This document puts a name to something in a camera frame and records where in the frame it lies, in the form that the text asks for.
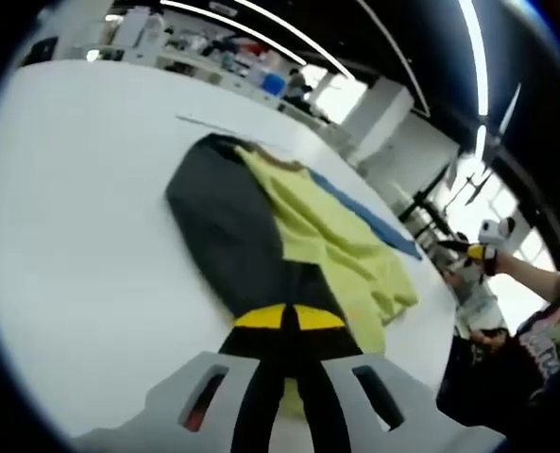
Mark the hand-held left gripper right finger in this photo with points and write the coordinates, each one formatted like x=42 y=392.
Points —
x=350 y=424

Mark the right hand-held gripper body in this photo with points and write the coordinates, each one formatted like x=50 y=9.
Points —
x=494 y=230

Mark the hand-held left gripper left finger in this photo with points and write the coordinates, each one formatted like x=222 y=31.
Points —
x=175 y=415

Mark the yellow blue grey garment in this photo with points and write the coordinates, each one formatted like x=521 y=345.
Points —
x=308 y=222

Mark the black metal rack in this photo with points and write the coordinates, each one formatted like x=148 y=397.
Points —
x=426 y=207

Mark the white square pillar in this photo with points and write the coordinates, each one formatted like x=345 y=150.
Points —
x=388 y=122
x=133 y=26

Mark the ceiling strip light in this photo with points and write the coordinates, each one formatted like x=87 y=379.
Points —
x=480 y=61
x=232 y=28
x=298 y=40

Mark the blue bin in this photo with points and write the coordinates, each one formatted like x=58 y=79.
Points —
x=274 y=85

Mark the long white workbench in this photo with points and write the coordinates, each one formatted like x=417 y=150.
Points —
x=204 y=71

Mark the black cabinet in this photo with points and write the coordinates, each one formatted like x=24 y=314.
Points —
x=42 y=49

